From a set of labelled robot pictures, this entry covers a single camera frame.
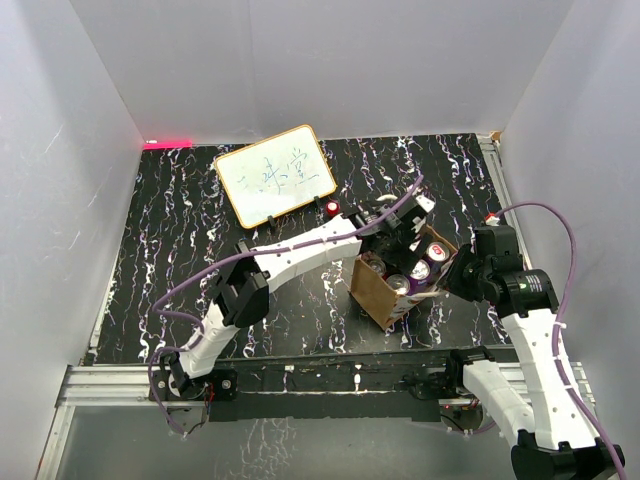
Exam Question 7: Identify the pink tape strip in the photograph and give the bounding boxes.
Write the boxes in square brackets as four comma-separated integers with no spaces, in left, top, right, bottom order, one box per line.
[143,140,193,151]

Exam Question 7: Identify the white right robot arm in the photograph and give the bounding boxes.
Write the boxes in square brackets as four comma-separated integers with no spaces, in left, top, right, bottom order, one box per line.
[443,215,624,479]

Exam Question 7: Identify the small whiteboard with orange frame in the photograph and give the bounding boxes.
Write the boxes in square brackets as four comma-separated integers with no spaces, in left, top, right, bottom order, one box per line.
[214,125,337,229]

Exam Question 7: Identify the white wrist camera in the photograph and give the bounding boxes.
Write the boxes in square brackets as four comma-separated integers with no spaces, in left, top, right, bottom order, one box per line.
[484,213,500,226]
[413,195,435,215]

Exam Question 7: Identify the red capped black bottle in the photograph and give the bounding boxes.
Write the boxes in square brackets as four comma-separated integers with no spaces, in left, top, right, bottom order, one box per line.
[326,201,340,218]

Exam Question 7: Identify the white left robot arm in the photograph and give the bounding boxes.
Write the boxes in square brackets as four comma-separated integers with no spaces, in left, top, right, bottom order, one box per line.
[163,195,435,399]

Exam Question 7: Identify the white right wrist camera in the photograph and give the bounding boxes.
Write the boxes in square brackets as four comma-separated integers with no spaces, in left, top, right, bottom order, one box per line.
[484,213,500,226]

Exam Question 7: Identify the red cola can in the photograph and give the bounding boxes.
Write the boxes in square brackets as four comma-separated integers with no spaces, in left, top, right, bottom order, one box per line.
[426,242,450,263]
[367,257,387,277]

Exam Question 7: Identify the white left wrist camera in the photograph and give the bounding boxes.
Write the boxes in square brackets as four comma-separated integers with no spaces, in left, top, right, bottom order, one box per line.
[413,195,435,215]

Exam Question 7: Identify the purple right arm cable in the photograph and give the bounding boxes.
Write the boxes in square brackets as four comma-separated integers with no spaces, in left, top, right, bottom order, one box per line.
[439,201,631,480]

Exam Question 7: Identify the purple soda can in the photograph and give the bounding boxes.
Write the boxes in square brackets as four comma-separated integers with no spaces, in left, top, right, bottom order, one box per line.
[408,259,431,285]
[386,273,411,296]

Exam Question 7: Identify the watermelon print canvas bag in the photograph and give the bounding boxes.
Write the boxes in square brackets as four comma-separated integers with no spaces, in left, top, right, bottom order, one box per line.
[350,201,457,329]

